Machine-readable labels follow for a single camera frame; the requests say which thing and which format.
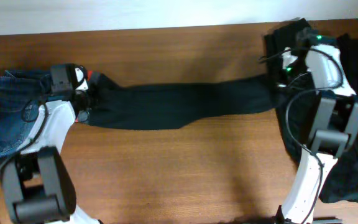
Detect black leggings red grey waistband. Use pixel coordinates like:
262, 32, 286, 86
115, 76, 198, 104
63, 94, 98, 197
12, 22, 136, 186
77, 72, 286, 130

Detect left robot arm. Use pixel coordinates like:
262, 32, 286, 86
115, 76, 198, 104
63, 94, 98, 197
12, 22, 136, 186
0, 63, 101, 224

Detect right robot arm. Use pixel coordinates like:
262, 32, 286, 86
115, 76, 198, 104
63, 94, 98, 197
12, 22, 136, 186
273, 27, 358, 223

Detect black trousers pile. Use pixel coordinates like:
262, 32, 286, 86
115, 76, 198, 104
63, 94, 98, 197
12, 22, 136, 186
264, 18, 358, 203

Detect folded blue denim jeans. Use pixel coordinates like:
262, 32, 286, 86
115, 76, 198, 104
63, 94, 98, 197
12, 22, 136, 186
0, 70, 52, 158

